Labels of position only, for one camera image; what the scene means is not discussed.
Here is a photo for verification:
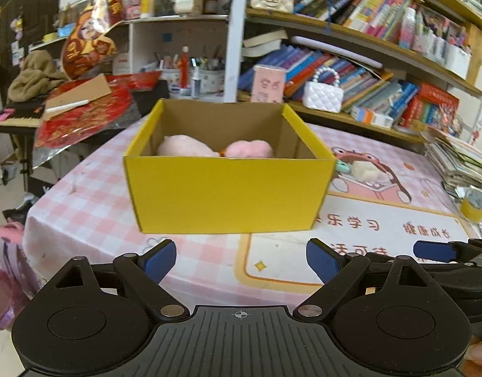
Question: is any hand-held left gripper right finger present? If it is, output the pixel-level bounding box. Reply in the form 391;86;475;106
294;238;434;320

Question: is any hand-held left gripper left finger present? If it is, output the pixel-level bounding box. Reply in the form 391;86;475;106
54;239;190;320

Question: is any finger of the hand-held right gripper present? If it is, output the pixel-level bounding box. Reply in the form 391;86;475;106
413;239;482;265
418;263;482;280

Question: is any yellow cardboard box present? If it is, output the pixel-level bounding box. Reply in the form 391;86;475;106
123;99;338;234

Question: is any pink plush duck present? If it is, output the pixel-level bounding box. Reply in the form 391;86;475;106
224;139;275;159

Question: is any person's right hand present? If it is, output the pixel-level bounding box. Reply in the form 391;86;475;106
463;338;482;377

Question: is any yellow tape roll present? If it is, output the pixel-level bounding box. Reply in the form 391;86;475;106
460;188;482;221

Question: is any pink checked tablecloth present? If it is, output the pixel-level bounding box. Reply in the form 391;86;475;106
23;120;482;311

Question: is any cream white block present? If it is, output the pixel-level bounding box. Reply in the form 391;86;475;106
351;161;377;183

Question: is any stack of magazines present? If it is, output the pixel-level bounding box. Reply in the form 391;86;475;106
424;126;482;193

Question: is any pale pink plush pig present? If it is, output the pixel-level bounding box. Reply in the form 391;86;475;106
158;134;218;157

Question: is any red boxed book set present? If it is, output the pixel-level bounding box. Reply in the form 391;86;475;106
400;82;460;134

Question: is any orange white carton box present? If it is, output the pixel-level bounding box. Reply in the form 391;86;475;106
351;106;395;128

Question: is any pink cartoon bag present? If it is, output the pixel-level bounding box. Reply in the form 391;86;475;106
0;222;41;331

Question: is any red gold paper decoration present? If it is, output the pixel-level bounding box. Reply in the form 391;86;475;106
35;71;163;148

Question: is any pink cylinder container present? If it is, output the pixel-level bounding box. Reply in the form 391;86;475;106
252;65;288;105

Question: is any brown cardboard sheet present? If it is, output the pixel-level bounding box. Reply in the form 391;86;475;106
42;74;113;120

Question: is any bunch of pens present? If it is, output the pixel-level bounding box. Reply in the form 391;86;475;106
152;45;226;99

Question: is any row of colourful books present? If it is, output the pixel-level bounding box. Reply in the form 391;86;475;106
239;43;418;116

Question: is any black electronic keyboard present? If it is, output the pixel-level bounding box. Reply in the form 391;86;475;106
0;100;47;134

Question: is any white paper roll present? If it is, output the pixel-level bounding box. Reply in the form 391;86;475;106
290;35;383;69

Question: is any wooden bookshelf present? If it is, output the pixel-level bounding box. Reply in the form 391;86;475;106
237;0;482;154

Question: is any white cabinet shelf unit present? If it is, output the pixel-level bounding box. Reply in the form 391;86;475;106
129;18;230;97

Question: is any brown fleece cloth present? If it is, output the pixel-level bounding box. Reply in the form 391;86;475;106
7;49;67;103

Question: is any red cartoon figure decoration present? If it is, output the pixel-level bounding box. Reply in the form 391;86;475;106
60;0;126;81

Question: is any row of pastel books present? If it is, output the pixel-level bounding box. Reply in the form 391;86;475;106
292;0;473;79

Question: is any white quilted pearl-handle handbag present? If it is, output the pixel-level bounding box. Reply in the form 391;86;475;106
303;67;344;114

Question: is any white shelf post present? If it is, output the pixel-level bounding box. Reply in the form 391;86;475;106
223;0;251;105

